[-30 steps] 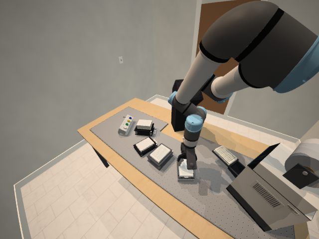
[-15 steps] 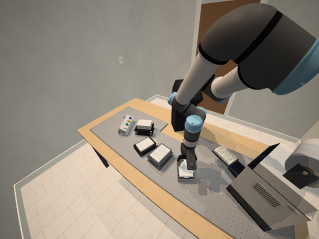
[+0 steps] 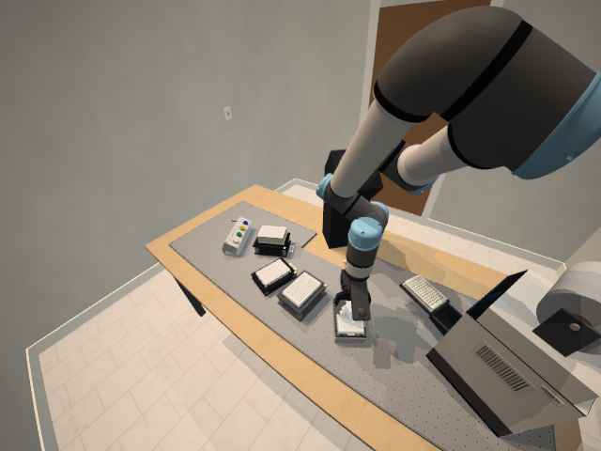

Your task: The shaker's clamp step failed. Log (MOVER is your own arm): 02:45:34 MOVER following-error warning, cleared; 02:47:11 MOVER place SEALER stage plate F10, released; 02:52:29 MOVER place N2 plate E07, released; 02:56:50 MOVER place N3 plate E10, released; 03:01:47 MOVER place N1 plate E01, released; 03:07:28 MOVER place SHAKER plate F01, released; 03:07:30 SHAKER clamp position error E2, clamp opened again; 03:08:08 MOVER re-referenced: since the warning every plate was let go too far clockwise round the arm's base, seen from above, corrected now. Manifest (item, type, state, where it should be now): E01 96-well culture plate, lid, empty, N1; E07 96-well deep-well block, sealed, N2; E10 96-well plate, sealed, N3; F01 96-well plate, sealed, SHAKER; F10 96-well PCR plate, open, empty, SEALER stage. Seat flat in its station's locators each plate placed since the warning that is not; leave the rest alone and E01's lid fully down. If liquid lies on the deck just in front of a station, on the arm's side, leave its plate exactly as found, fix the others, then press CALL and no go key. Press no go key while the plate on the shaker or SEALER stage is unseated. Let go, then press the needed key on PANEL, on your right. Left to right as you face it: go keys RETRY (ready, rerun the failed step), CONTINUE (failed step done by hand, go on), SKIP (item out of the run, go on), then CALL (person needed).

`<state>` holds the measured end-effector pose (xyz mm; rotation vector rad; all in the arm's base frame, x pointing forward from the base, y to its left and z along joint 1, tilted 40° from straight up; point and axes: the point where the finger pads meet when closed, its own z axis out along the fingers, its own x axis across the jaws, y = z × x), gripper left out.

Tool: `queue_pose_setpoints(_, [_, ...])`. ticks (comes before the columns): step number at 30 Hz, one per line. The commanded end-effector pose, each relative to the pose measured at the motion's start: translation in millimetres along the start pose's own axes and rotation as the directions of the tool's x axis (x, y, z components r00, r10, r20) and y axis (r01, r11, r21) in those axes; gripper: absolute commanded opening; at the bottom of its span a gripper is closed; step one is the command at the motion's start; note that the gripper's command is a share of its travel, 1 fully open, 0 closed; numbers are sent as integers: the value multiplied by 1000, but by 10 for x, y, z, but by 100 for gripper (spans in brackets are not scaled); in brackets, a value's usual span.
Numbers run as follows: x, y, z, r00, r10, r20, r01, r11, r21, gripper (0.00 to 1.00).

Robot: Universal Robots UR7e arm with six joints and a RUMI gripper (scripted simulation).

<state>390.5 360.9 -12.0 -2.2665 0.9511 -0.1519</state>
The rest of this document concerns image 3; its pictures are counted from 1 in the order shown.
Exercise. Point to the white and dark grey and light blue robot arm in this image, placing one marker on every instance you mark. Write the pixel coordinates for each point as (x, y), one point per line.
(533, 109)

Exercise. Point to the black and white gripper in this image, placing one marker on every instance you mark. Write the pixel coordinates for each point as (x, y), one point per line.
(342, 298)

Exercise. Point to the beige control panel with coloured buttons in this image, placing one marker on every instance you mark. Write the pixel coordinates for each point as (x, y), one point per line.
(234, 240)

